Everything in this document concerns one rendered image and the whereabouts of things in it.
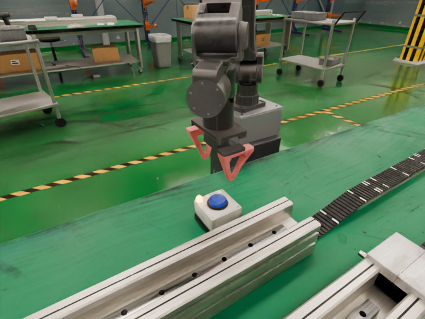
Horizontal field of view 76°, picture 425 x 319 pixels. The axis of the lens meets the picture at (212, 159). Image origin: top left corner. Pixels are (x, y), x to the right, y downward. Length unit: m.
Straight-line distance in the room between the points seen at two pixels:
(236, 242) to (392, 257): 0.26
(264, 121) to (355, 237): 0.50
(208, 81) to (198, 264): 0.32
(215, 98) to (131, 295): 0.33
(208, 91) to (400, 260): 0.41
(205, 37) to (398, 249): 0.47
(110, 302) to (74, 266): 0.17
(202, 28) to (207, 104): 0.12
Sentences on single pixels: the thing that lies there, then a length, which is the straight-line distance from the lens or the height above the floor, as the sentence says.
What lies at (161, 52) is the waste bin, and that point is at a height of 0.28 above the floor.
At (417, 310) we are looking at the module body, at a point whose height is 0.86.
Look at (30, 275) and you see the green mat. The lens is 0.67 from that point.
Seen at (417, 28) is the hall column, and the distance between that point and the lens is 6.94.
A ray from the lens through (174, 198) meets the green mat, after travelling 0.74.
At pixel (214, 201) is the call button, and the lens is 0.61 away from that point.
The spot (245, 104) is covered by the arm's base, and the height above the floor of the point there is 0.91.
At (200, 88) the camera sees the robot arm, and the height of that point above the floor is 1.13.
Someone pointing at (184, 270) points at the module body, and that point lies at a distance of 0.52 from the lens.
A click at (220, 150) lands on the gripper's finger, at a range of 0.47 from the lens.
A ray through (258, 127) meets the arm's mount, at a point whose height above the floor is 0.83.
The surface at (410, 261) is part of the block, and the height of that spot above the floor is 0.87.
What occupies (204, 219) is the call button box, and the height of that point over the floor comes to 0.82.
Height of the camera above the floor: 1.25
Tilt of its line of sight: 32 degrees down
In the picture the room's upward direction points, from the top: straight up
